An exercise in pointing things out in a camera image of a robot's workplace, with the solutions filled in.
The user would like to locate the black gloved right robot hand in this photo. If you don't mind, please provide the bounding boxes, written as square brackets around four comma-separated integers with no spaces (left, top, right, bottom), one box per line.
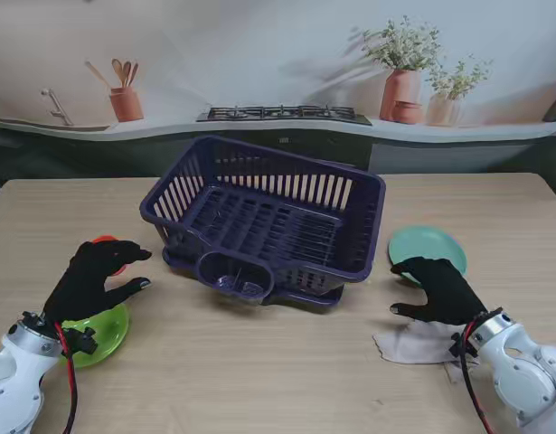
[389,256,489,326]

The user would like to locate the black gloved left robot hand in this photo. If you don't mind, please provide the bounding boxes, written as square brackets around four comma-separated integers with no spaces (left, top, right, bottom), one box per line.
[42,240,153,327]

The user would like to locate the lime green bowl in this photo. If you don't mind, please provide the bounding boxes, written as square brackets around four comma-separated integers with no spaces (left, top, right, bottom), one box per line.
[60,302,130,368]

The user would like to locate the teal plate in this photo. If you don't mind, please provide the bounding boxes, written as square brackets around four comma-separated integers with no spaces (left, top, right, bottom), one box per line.
[388,225,467,287]

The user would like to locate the orange cup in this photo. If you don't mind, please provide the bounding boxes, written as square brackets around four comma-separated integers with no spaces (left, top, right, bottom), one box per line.
[90,234,130,277]

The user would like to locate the grey wiping cloth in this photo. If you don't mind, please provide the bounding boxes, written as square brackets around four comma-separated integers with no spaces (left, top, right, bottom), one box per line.
[372,318,482,385]

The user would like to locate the purple plastic dish rack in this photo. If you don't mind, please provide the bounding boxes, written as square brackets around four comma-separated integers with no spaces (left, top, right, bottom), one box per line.
[139,134,387,307]

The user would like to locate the printed kitchen scene backdrop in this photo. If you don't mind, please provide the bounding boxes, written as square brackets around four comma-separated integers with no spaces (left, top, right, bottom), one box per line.
[0,0,556,182]

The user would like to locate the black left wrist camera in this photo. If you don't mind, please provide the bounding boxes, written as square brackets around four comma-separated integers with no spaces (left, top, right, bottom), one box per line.
[62,325,100,356]

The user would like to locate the red black right arm cable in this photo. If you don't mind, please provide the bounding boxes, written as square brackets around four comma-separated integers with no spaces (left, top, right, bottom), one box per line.
[457,311,495,434]

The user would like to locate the red black arm cable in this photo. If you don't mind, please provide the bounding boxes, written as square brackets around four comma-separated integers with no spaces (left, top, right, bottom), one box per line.
[457,311,495,434]
[53,321,80,434]

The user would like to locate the red black left arm cable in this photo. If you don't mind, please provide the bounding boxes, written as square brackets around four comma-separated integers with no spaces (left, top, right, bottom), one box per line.
[53,321,80,434]

